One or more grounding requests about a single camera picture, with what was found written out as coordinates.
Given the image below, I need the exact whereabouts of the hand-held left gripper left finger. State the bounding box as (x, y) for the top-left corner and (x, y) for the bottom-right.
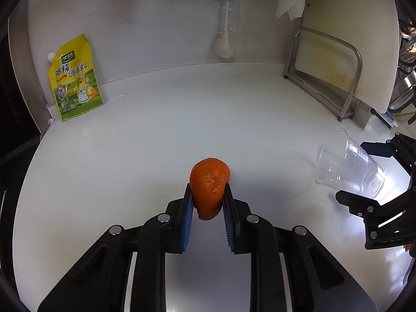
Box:
(37, 183), (196, 312)

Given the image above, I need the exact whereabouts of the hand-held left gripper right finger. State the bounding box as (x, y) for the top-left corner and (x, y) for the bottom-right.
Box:
(223, 183), (379, 312)

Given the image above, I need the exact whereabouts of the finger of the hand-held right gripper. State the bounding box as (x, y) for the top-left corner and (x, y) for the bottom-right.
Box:
(360, 133), (416, 178)
(336, 187), (416, 231)

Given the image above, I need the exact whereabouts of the clear plastic cup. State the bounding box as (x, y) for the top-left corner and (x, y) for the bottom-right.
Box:
(315, 129), (386, 199)

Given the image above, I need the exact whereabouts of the orange peel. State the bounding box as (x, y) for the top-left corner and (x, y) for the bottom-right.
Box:
(189, 158), (232, 220)

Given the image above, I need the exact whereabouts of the steel dish rack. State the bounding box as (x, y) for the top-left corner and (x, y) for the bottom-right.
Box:
(388, 6), (416, 111)

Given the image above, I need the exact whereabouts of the steel cutting board rack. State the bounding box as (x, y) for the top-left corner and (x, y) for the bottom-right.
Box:
(284, 27), (363, 122)

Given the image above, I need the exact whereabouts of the white cutting board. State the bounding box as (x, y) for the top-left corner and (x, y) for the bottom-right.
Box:
(294, 0), (400, 114)

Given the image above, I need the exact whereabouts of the yellow seasoning pouch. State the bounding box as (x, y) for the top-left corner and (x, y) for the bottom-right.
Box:
(47, 33), (104, 122)

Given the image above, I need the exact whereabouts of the bottle brush with blue handle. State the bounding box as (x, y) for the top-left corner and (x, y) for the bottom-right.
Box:
(213, 0), (235, 60)

